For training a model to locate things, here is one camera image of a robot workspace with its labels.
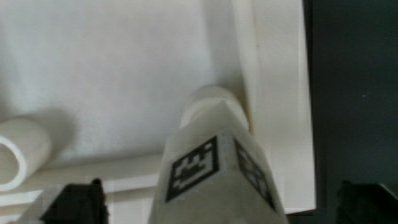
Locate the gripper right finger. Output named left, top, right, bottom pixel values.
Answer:
left=336, top=181, right=398, bottom=224

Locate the white U-shaped obstacle fence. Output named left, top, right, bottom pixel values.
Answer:
left=0, top=0, right=318, bottom=224

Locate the white square table top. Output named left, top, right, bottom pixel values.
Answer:
left=0, top=0, right=263, bottom=201

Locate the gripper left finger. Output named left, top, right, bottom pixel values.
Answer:
left=23, top=179, right=108, bottom=224

